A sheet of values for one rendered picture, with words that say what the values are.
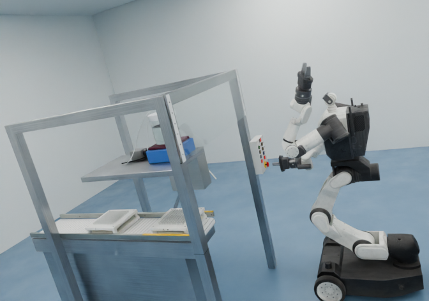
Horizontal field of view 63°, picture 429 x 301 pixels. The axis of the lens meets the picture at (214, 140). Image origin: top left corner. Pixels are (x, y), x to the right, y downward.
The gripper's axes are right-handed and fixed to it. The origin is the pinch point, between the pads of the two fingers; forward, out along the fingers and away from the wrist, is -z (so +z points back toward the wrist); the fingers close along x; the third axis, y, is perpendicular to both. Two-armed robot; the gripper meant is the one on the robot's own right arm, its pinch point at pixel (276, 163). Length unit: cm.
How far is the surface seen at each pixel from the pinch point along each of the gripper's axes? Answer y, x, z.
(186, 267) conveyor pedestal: 95, -25, -36
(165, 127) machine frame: 106, 60, -18
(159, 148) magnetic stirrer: 91, 46, -35
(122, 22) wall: -273, 178, -301
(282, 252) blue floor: -15, -87, -15
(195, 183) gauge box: 78, 20, -26
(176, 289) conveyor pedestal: 95, -42, -47
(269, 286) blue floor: 29, -87, -15
